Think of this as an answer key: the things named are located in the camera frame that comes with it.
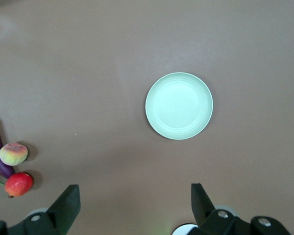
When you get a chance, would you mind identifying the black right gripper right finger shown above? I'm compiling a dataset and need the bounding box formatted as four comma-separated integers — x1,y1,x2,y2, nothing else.
191,183,291,235

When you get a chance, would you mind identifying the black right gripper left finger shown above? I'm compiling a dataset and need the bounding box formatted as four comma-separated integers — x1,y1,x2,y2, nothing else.
0,185,80,235

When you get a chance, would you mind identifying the red pomegranate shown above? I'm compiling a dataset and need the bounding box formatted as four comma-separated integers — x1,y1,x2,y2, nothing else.
4,172,34,198

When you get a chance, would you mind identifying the yellow-pink peach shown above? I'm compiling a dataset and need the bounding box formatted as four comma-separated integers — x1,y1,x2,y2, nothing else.
0,143,29,166

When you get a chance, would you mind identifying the light green round plate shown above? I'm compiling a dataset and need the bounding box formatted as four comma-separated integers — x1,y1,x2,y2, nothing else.
145,72,214,141

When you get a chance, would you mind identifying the large table cover mat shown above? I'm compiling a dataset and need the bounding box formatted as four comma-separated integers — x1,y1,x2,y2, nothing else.
0,0,294,235

